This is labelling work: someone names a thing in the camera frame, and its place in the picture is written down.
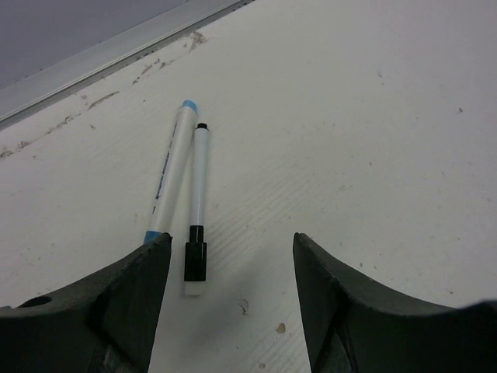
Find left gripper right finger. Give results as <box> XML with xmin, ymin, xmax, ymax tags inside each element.
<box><xmin>293</xmin><ymin>233</ymin><xmax>496</xmax><ymax>372</ymax></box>

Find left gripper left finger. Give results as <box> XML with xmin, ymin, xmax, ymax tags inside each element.
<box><xmin>1</xmin><ymin>233</ymin><xmax>172</xmax><ymax>372</ymax></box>

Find aluminium right side rail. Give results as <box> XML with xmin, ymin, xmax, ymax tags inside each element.
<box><xmin>1</xmin><ymin>1</ymin><xmax>250</xmax><ymax>130</ymax></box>

